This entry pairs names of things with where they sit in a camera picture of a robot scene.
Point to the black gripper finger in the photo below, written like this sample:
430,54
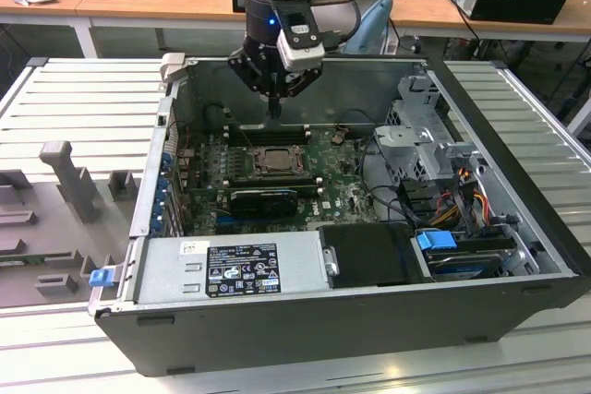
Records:
247,73
305,82

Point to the silver topped green CPU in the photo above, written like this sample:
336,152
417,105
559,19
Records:
277,157

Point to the RAM slot white clips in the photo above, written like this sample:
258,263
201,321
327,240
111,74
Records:
291,137
277,183
291,127

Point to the CPU socket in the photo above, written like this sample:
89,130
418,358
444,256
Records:
278,174

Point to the blue slot retainer clip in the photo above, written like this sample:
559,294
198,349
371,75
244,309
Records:
167,158
161,193
159,218

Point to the silver coin cell battery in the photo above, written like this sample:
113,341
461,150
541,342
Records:
337,136

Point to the pale blue teach pendant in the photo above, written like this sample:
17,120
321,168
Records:
369,29

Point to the green RAM stick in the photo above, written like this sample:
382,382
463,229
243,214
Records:
310,191
20,261

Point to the silver perforated drive cage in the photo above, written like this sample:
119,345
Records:
401,135

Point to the green motherboard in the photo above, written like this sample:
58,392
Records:
344,191

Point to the black graphics card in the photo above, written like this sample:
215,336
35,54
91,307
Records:
263,206

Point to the black plastic shroud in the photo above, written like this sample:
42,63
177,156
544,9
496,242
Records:
369,251

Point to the blue disk carrier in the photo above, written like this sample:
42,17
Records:
436,246

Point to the silver power supply unit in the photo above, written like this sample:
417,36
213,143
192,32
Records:
157,274

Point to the hard disk drive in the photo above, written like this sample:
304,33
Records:
466,269

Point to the grey parts rack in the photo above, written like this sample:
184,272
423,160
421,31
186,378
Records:
60,237

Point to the blue release latch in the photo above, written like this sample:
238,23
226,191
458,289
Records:
100,278

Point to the black and silver PC case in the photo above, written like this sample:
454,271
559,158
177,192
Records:
277,334

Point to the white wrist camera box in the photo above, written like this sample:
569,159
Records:
300,55

